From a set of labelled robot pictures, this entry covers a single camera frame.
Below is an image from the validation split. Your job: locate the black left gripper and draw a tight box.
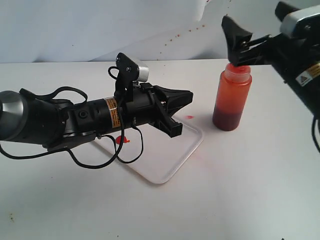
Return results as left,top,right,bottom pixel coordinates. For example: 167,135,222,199
117,82,194,138

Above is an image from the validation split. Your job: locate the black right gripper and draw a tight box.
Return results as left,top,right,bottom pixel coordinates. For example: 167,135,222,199
221,15,313,75

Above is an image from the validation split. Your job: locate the red sauce squeeze bottle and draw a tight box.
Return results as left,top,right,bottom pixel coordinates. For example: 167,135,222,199
212,63,252,132

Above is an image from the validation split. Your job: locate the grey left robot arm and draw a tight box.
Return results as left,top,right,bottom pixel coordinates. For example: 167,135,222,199
0,83,193,151

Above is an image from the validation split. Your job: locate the red sauce blob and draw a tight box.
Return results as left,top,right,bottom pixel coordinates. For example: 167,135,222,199
115,136,131,146

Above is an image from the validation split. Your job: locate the white rectangular tray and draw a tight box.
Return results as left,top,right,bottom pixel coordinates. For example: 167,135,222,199
92,116,204,185

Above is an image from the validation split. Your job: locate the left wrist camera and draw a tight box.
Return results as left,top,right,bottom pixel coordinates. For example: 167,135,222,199
107,52,150,102

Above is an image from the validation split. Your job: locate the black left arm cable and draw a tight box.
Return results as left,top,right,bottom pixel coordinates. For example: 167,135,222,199
0,66,145,170

